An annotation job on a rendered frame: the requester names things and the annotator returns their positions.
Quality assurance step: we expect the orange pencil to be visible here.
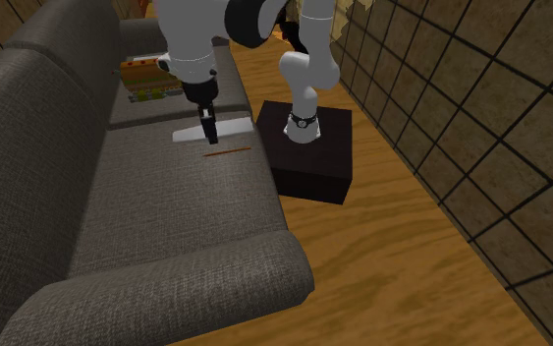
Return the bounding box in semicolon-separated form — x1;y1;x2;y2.
202;145;252;158

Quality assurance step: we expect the black robot stand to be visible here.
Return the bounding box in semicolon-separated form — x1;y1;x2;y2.
255;99;354;206

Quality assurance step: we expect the grey fabric sofa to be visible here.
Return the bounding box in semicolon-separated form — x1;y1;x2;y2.
0;0;316;346

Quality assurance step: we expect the white flat tablet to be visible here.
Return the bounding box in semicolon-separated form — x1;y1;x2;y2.
171;116;255;144

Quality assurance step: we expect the colourful sandwich toy box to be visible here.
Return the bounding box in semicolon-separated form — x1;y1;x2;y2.
119;55;184;103

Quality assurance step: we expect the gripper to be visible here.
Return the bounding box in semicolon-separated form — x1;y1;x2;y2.
180;76;220;145

